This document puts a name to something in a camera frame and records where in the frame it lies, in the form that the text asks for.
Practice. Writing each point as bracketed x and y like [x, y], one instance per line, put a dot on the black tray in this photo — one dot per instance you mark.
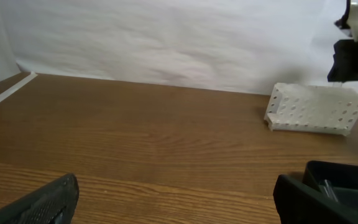
[337, 171]

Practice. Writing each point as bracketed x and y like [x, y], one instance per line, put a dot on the white test tube rack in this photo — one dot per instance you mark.
[315, 109]

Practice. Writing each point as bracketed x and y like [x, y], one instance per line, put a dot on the clear test tube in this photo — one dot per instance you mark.
[328, 189]
[338, 84]

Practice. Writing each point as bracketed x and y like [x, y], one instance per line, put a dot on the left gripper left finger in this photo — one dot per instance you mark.
[42, 205]

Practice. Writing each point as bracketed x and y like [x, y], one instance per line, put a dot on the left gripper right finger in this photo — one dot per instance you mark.
[306, 208]

